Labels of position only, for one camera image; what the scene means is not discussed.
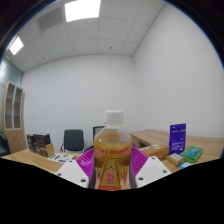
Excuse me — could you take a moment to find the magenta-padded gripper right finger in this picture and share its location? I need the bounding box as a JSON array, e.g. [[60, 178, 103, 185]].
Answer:
[[128, 145, 172, 189]]

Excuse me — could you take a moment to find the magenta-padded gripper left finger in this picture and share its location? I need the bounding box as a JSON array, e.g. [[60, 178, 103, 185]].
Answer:
[[55, 147, 97, 189]]

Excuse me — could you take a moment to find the yellow-labelled drink bottle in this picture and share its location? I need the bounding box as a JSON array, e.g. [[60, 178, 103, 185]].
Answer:
[[93, 109, 133, 191]]

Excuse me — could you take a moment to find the printed white leaflet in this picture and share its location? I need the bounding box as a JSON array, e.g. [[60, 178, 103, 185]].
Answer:
[[47, 153, 78, 164]]

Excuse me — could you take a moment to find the orange cardboard box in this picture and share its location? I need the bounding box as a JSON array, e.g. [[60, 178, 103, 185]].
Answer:
[[143, 144, 171, 161]]

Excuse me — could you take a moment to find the small tan flat box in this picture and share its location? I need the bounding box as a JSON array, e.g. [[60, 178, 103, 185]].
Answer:
[[164, 153, 186, 167]]

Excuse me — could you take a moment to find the brown cardboard box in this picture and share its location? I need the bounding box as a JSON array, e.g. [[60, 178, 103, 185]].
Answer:
[[39, 143, 56, 158]]

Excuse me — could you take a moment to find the black visitor chair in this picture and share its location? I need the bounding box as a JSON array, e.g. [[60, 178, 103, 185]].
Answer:
[[59, 129, 86, 153]]

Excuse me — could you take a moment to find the wooden side desk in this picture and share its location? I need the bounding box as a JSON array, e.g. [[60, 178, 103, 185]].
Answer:
[[129, 129, 174, 148]]

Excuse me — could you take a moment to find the small light blue box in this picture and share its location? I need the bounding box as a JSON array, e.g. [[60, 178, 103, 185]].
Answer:
[[179, 161, 194, 169]]

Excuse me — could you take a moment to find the tall purple box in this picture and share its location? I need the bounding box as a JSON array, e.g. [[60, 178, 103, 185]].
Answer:
[[168, 123, 187, 155]]

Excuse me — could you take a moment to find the green flat box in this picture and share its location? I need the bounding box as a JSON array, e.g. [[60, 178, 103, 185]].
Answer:
[[179, 145, 204, 163]]

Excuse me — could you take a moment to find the large dark printed box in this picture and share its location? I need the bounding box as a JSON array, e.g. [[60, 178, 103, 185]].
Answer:
[[33, 132, 52, 149]]

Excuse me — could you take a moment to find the small dark printed box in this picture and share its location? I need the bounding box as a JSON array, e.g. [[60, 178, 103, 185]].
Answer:
[[26, 133, 35, 153]]

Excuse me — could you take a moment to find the wooden glass-door shelf cabinet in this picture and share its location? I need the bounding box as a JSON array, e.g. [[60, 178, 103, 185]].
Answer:
[[1, 80, 28, 154]]

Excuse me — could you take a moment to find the small ceiling light panel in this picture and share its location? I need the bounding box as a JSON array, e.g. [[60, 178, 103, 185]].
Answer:
[[9, 35, 25, 56]]

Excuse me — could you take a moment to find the ceiling air vent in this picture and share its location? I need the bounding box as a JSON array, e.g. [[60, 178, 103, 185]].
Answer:
[[37, 6, 64, 32]]

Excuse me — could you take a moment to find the large ceiling light panel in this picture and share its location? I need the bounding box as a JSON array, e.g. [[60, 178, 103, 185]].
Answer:
[[64, 0, 102, 23]]

